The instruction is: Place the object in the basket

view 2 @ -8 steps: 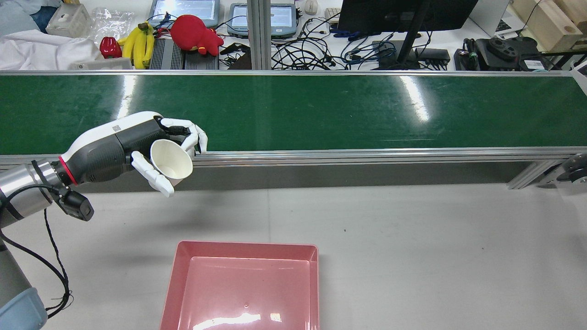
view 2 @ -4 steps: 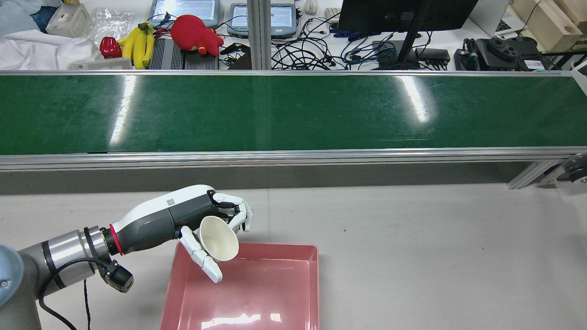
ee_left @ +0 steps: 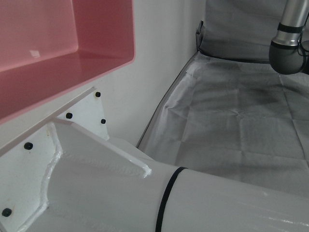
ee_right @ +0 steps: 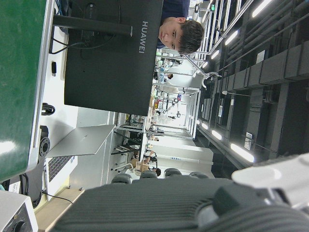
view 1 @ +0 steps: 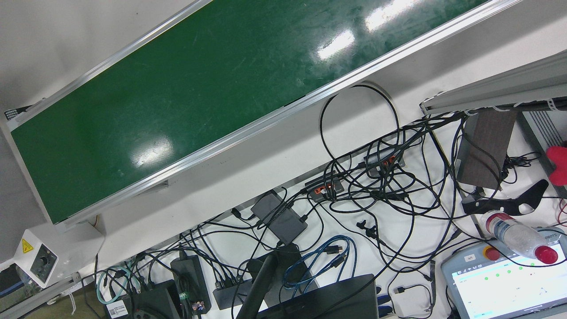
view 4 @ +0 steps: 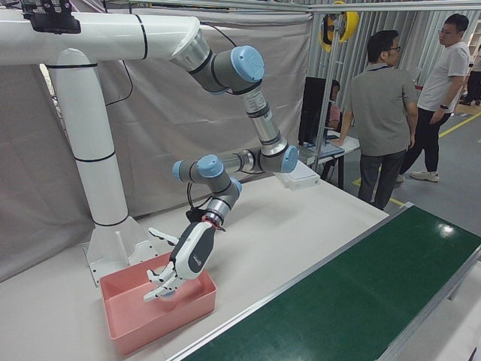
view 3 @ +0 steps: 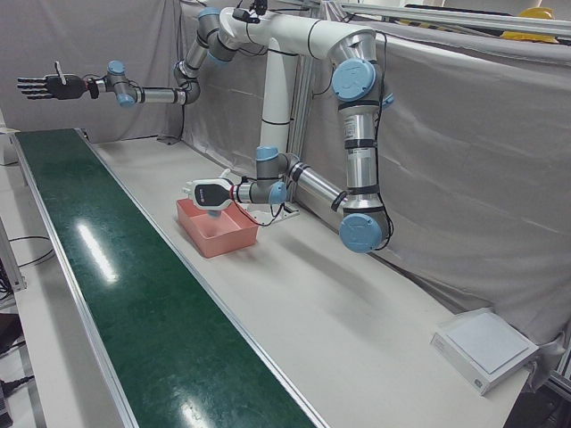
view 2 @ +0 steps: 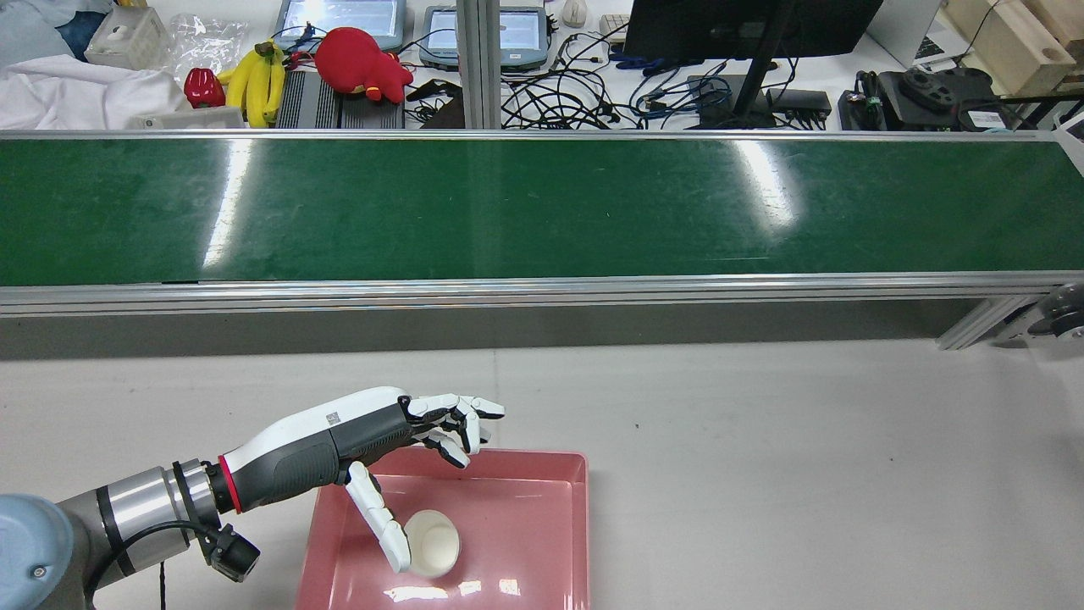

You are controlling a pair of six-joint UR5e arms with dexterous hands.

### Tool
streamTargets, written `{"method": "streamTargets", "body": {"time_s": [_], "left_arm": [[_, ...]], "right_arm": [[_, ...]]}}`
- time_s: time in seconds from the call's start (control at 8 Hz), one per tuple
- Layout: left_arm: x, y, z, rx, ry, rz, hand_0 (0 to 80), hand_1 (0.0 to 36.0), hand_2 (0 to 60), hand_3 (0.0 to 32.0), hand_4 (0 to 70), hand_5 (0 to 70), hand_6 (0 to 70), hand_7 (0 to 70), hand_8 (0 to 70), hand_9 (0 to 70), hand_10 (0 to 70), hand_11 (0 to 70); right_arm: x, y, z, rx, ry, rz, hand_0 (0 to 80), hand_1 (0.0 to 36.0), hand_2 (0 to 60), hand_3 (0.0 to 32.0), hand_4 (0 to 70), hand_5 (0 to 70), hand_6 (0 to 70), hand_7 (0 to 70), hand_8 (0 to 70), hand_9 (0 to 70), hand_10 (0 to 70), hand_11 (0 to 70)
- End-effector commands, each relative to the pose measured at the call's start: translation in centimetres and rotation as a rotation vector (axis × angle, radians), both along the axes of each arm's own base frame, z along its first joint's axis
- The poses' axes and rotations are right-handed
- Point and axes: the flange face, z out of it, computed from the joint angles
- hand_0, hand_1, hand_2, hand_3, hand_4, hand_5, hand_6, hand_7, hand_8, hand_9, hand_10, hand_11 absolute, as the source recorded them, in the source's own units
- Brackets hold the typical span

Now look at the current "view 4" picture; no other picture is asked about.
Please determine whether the black camera on beam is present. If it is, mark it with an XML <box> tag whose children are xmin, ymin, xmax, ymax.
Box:
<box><xmin>20</xmin><ymin>0</ymin><xmax>82</xmax><ymax>35</ymax></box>

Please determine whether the grey pleated curtain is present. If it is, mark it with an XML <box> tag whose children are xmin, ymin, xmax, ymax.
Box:
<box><xmin>313</xmin><ymin>9</ymin><xmax>474</xmax><ymax>140</ymax></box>

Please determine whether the black desk monitor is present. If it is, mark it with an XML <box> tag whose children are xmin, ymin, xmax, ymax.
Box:
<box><xmin>298</xmin><ymin>77</ymin><xmax>328</xmax><ymax>147</ymax></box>

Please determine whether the grey fabric curtain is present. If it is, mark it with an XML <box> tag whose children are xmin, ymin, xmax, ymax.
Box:
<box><xmin>0</xmin><ymin>0</ymin><xmax>328</xmax><ymax>283</ymax></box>

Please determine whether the yellow cable reel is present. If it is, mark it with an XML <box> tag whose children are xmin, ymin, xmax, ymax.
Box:
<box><xmin>318</xmin><ymin>11</ymin><xmax>360</xmax><ymax>53</ymax></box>

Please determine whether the robot hand black white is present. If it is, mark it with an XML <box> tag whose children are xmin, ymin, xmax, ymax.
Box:
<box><xmin>142</xmin><ymin>220</ymin><xmax>218</xmax><ymax>304</ymax></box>

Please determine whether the white desk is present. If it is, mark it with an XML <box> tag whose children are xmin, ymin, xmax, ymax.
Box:
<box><xmin>300</xmin><ymin>131</ymin><xmax>362</xmax><ymax>189</ymax></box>

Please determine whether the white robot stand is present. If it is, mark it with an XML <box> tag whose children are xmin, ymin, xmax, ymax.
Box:
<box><xmin>0</xmin><ymin>11</ymin><xmax>202</xmax><ymax>290</ymax></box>

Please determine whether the green belt conveyor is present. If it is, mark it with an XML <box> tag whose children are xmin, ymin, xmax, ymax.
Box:
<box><xmin>165</xmin><ymin>201</ymin><xmax>481</xmax><ymax>361</ymax></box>

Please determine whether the man in white shirt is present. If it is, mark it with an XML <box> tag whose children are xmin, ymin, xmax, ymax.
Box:
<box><xmin>396</xmin><ymin>13</ymin><xmax>471</xmax><ymax>184</ymax></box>

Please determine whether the seated person pink shirt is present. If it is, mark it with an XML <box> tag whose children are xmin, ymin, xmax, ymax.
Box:
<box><xmin>326</xmin><ymin>79</ymin><xmax>343</xmax><ymax>132</ymax></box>

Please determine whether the white flat box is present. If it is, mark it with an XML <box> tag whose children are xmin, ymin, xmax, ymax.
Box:
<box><xmin>277</xmin><ymin>161</ymin><xmax>322</xmax><ymax>192</ymax></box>

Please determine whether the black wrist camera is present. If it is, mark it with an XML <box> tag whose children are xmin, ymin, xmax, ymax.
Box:
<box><xmin>186</xmin><ymin>205</ymin><xmax>206</xmax><ymax>223</ymax></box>

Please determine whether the pink plastic basket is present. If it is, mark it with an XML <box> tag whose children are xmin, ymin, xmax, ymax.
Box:
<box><xmin>99</xmin><ymin>250</ymin><xmax>218</xmax><ymax>356</ymax></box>

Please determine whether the man in grey shirt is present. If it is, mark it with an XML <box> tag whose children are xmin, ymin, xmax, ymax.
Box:
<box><xmin>337</xmin><ymin>29</ymin><xmax>419</xmax><ymax>211</ymax></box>

